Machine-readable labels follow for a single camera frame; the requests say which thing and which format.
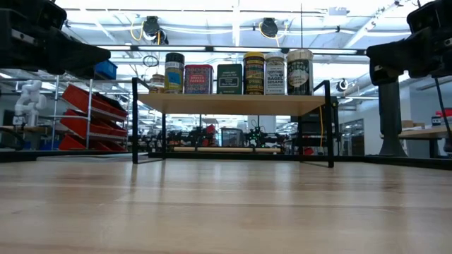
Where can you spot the wooden shelf riser black legs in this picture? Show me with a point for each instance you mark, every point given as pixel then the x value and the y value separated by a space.
pixel 229 104

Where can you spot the wooden side table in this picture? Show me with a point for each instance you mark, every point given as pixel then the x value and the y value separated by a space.
pixel 423 133

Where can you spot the red storage bin row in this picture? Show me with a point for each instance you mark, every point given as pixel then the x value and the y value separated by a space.
pixel 76 97
pixel 69 144
pixel 74 123

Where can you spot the black-lid spice bottle blue label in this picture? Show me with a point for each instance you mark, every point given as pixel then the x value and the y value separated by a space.
pixel 174 74

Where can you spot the thin black hanging rod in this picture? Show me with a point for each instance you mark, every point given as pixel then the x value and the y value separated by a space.
pixel 301 24

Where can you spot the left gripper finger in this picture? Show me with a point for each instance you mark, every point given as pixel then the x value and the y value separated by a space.
pixel 77 56

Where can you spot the small dark can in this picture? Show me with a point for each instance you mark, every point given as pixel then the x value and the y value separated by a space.
pixel 436 120

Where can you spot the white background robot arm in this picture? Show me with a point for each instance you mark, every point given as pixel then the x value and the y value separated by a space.
pixel 30 102

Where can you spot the yellow-lid crunchy onion can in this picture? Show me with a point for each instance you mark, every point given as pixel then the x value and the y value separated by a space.
pixel 254 74

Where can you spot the white-lid bagel sesame seasoning jar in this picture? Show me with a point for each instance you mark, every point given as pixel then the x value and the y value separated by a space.
pixel 274 75

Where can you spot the dark green square spice tin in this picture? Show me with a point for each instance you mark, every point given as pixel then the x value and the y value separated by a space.
pixel 229 79

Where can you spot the thin black slanted pole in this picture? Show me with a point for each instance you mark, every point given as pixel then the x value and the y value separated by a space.
pixel 442 106

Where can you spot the dark background robot rig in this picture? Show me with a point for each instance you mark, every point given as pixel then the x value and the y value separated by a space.
pixel 197 135
pixel 261 137

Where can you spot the blue plastic storage bin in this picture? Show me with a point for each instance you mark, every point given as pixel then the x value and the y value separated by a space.
pixel 106 68

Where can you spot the red box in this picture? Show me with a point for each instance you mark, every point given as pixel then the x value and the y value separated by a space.
pixel 445 113

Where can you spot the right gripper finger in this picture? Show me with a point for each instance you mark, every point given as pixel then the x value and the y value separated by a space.
pixel 395 56

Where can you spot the red-lid smoked paprika tin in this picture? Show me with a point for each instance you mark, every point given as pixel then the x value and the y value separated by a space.
pixel 198 79

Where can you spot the grey background cabinet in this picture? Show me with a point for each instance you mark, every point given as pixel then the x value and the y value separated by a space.
pixel 231 137

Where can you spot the cardboard box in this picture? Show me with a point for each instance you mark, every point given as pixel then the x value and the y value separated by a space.
pixel 408 123

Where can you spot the tan-lid furikake seasoning jar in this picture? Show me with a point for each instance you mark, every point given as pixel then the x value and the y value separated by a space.
pixel 300 74

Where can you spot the black equipment rack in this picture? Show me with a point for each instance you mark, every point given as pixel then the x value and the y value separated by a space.
pixel 310 128

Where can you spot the black upright column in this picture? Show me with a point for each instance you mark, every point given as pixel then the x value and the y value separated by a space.
pixel 390 116

